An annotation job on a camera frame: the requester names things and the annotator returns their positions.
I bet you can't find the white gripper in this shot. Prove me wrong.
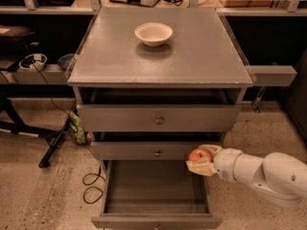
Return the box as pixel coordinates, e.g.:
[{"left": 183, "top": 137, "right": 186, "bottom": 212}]
[{"left": 186, "top": 145, "right": 243, "bottom": 182}]

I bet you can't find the red apple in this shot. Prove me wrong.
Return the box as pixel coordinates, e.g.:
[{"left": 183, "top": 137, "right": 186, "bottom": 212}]
[{"left": 188, "top": 149, "right": 213, "bottom": 162}]

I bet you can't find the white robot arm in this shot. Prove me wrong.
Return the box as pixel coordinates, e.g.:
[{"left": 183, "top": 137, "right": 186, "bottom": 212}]
[{"left": 186, "top": 145, "right": 307, "bottom": 207}]

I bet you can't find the grey bottom drawer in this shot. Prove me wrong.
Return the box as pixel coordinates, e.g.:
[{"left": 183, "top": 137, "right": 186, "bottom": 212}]
[{"left": 91, "top": 160, "right": 223, "bottom": 230}]

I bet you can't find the grey drawer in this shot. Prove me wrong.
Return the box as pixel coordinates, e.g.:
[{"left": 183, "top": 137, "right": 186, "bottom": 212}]
[
  {"left": 78, "top": 89, "right": 240, "bottom": 132},
  {"left": 91, "top": 132, "right": 223, "bottom": 160},
  {"left": 91, "top": 160, "right": 223, "bottom": 230}
]

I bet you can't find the grey drawer cabinet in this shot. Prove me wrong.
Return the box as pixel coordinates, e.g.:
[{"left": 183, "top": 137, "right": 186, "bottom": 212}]
[{"left": 65, "top": 6, "right": 257, "bottom": 230}]

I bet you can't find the grey middle drawer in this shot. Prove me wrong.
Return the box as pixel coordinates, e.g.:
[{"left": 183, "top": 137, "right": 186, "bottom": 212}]
[{"left": 91, "top": 132, "right": 223, "bottom": 160}]

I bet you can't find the grey top drawer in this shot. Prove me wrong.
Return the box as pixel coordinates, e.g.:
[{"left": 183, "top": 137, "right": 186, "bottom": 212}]
[{"left": 78, "top": 89, "right": 240, "bottom": 132}]

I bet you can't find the white paper bowl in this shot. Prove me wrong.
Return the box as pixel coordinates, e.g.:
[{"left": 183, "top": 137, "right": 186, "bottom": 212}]
[{"left": 134, "top": 22, "right": 173, "bottom": 47}]

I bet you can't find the green snack bag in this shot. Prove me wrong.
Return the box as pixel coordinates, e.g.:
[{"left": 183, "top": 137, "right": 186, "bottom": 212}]
[{"left": 69, "top": 111, "right": 87, "bottom": 145}]

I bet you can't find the black stand leg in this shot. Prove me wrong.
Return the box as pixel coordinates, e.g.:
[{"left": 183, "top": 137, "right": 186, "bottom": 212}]
[{"left": 0, "top": 93, "right": 69, "bottom": 169}]

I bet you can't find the dark bowl on shelf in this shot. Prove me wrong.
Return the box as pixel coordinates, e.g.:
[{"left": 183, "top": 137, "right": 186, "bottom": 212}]
[{"left": 58, "top": 54, "right": 75, "bottom": 70}]

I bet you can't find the white patterned bowl on shelf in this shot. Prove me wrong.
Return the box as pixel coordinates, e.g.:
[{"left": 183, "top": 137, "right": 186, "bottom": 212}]
[{"left": 19, "top": 54, "right": 47, "bottom": 71}]

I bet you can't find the grey shelf rack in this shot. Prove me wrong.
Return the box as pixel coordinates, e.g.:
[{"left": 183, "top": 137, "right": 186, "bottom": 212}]
[{"left": 0, "top": 0, "right": 307, "bottom": 88}]

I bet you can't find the black floor cable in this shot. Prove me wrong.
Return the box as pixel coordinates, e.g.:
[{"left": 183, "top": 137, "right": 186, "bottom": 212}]
[{"left": 27, "top": 56, "right": 106, "bottom": 205}]

